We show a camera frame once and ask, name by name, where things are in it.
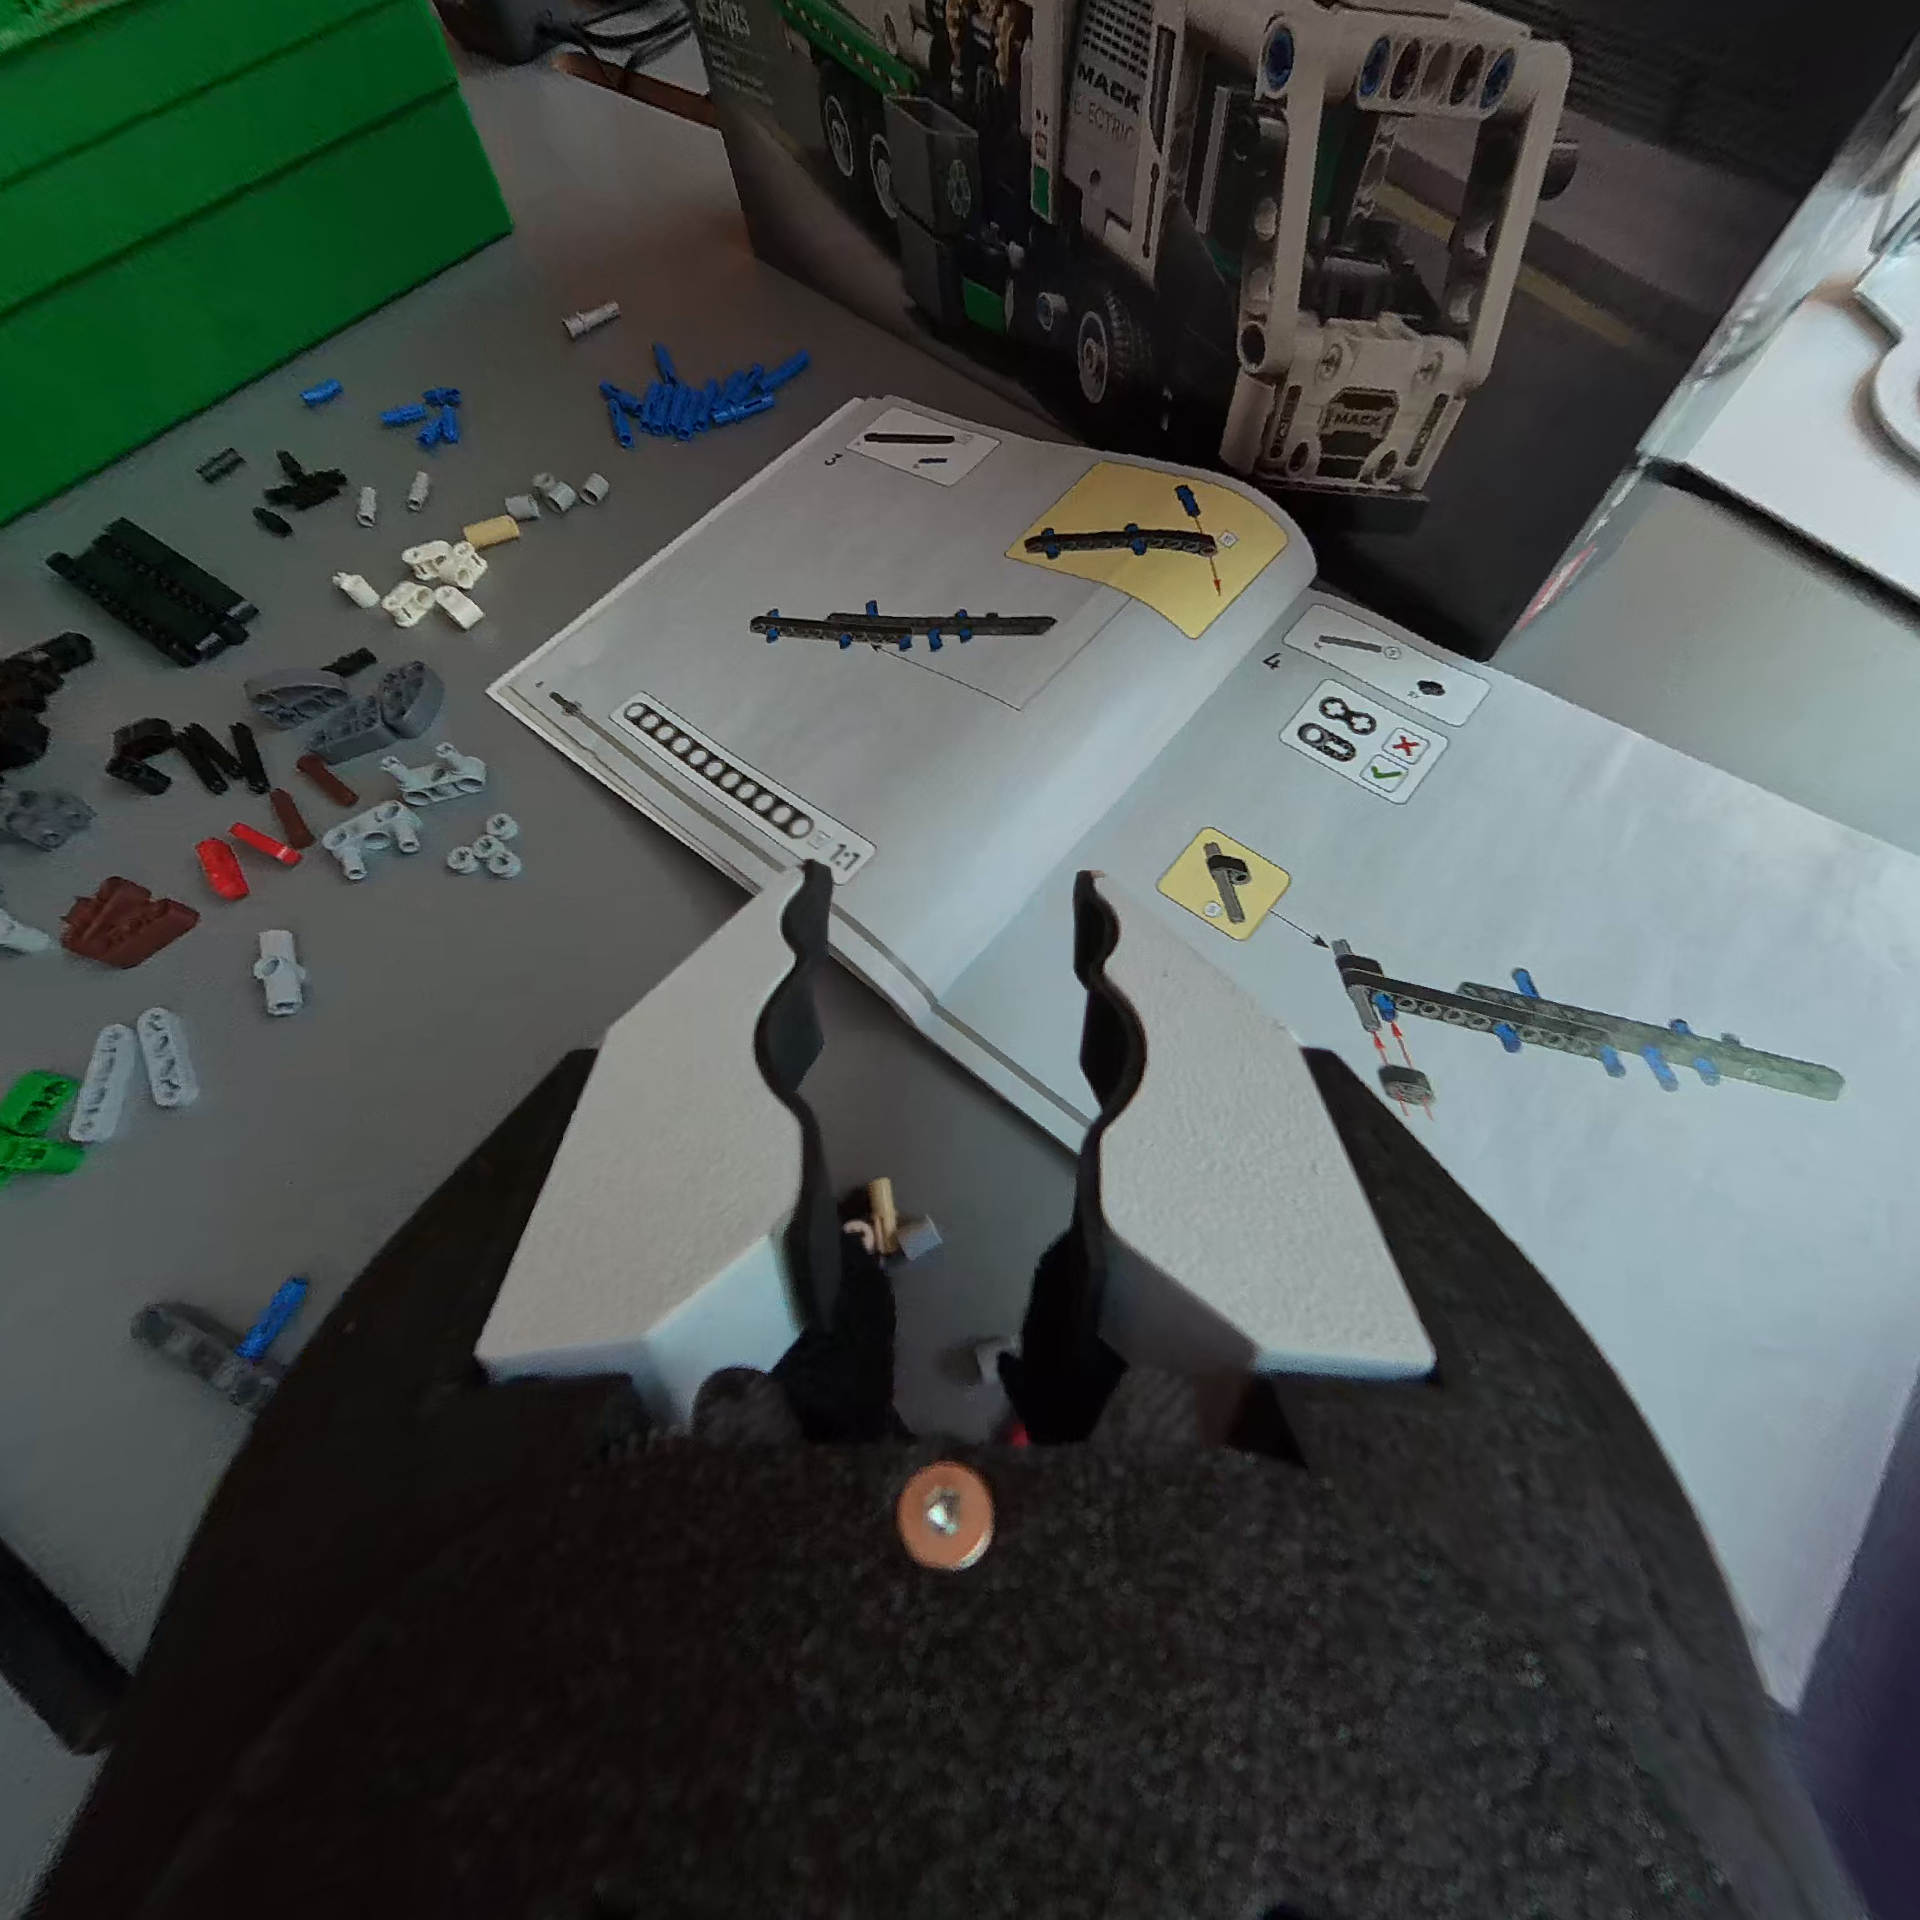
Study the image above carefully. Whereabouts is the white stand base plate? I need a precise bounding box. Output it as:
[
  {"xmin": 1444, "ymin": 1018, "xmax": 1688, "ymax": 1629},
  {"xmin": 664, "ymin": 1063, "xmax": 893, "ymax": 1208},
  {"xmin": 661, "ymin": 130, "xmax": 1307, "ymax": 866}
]
[{"xmin": 1642, "ymin": 253, "xmax": 1920, "ymax": 601}]

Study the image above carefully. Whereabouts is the instruction booklet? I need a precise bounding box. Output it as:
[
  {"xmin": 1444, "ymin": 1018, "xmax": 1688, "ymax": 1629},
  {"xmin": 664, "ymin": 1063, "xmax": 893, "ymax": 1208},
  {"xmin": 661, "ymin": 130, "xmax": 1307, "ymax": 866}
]
[{"xmin": 485, "ymin": 396, "xmax": 1920, "ymax": 1711}]

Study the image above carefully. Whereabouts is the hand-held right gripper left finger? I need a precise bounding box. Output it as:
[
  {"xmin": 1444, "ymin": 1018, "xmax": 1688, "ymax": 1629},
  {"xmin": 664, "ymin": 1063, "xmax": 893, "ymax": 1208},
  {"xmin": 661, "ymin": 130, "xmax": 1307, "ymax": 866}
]
[{"xmin": 475, "ymin": 861, "xmax": 858, "ymax": 1381}]

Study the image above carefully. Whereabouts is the grey curved liftarm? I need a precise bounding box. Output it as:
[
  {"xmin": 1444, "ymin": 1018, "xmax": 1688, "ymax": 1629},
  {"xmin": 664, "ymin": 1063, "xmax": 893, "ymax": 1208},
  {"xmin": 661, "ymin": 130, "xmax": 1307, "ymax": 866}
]
[
  {"xmin": 244, "ymin": 666, "xmax": 361, "ymax": 731},
  {"xmin": 305, "ymin": 660, "xmax": 449, "ymax": 761}
]

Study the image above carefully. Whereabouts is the green plastic bin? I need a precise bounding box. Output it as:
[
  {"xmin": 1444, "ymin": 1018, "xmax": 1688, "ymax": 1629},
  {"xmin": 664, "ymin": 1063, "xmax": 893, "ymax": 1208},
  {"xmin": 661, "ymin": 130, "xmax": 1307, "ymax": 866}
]
[{"xmin": 0, "ymin": 0, "xmax": 515, "ymax": 527}]

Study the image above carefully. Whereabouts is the pile of blue pins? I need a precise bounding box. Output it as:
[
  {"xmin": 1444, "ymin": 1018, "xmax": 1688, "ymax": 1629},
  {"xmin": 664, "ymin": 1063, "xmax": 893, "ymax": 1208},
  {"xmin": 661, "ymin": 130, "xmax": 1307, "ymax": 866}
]
[{"xmin": 599, "ymin": 343, "xmax": 812, "ymax": 445}]

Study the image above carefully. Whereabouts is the black long beam bundle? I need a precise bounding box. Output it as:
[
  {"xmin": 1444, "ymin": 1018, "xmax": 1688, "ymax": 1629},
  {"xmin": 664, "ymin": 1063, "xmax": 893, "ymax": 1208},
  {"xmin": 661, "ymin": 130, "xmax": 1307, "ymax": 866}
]
[{"xmin": 44, "ymin": 516, "xmax": 260, "ymax": 666}]

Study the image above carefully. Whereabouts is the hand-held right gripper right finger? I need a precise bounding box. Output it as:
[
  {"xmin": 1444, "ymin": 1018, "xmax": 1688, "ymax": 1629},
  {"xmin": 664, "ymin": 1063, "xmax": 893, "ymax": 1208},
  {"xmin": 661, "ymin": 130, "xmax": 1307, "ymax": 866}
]
[{"xmin": 1020, "ymin": 870, "xmax": 1437, "ymax": 1386}]

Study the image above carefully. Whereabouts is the black cable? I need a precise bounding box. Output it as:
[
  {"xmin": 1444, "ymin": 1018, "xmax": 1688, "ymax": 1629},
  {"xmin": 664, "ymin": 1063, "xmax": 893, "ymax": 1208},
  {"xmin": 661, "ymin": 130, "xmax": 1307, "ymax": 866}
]
[{"xmin": 576, "ymin": 13, "xmax": 710, "ymax": 96}]

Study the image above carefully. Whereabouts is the lego set box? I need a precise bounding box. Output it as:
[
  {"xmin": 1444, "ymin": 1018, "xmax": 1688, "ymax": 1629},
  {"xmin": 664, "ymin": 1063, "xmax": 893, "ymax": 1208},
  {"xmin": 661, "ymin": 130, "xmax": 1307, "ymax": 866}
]
[{"xmin": 703, "ymin": 0, "xmax": 1920, "ymax": 670}]

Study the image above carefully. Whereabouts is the brown beam stack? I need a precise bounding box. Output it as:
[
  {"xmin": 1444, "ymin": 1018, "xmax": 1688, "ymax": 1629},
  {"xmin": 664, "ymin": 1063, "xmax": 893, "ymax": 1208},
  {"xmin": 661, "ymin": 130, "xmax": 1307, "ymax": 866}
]
[{"xmin": 59, "ymin": 875, "xmax": 202, "ymax": 964}]

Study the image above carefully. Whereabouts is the dark grey beam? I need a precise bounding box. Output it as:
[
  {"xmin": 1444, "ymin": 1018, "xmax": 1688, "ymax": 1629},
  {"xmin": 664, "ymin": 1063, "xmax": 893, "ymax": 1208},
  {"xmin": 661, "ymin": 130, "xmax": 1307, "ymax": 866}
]
[{"xmin": 130, "ymin": 1302, "xmax": 288, "ymax": 1414}]

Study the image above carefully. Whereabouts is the black flat bar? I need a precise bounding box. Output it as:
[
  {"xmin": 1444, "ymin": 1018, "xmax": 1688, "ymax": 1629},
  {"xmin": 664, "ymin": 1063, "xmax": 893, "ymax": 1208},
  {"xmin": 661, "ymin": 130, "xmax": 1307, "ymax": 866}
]
[{"xmin": 0, "ymin": 1542, "xmax": 132, "ymax": 1760}]

